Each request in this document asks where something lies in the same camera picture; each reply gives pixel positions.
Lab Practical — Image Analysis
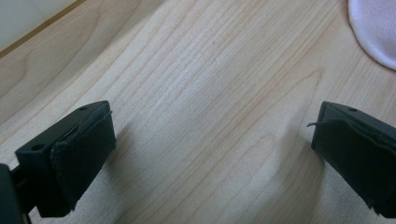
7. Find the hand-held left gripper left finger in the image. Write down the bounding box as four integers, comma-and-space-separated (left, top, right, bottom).
14, 100, 118, 218

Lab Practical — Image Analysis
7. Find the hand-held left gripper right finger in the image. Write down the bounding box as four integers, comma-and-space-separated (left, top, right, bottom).
307, 101, 396, 219

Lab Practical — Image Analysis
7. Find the pale pink sock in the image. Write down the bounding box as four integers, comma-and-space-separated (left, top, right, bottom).
347, 0, 396, 72

